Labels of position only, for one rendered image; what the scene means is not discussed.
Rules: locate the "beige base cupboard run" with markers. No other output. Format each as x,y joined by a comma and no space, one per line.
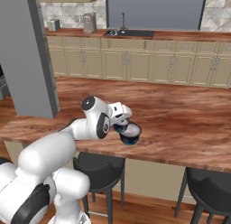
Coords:
144,63

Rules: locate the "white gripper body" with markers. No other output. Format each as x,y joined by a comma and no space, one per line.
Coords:
125,114

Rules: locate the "black sink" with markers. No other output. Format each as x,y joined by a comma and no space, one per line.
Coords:
132,33

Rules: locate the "black bar stool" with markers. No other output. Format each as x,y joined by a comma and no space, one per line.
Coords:
99,170
207,191

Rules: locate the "small dark teal yogurt container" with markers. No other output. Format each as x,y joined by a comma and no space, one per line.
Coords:
119,129

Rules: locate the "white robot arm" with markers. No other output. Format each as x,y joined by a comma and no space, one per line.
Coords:
45,155

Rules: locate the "beige island base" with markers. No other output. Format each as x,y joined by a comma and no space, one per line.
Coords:
150,179

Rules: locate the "silver toaster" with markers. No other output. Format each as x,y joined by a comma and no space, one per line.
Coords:
54,24

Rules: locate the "dark grey oven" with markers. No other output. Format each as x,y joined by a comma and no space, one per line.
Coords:
3,83

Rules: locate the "dark tap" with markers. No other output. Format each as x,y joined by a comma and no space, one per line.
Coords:
122,21

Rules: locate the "grey fridge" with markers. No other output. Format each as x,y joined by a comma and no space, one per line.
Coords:
21,53

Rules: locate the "large dark teal yogurt container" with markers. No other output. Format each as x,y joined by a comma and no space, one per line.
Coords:
132,133

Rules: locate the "dark framed window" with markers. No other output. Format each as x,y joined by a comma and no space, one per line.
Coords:
156,11

